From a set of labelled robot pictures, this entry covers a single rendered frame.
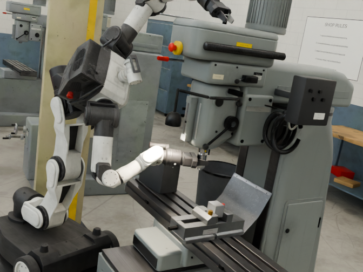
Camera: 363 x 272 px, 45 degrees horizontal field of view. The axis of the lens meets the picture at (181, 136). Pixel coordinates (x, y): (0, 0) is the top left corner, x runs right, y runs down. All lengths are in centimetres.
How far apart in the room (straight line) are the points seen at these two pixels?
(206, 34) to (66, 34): 185
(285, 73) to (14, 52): 916
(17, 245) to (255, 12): 175
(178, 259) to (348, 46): 526
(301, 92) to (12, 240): 174
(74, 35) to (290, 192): 208
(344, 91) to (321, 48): 466
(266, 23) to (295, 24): 553
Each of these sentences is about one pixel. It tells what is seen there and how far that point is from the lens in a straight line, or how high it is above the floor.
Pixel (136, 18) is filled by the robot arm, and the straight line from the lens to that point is 228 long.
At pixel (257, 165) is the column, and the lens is 239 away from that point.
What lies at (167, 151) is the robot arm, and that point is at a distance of 209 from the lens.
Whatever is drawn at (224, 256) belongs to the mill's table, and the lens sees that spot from 193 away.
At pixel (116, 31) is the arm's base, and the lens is 221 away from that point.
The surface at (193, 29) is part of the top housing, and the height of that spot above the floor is 185.
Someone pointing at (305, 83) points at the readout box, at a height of 170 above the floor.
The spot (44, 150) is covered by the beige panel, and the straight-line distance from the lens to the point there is 368.
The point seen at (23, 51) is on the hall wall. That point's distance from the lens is 1095.
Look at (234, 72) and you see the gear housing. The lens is 199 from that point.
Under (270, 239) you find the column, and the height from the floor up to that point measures 85.
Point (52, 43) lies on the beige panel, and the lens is 352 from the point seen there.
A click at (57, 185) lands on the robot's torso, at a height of 93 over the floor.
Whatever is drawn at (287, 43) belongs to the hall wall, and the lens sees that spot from 772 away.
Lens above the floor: 183
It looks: 13 degrees down
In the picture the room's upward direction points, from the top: 9 degrees clockwise
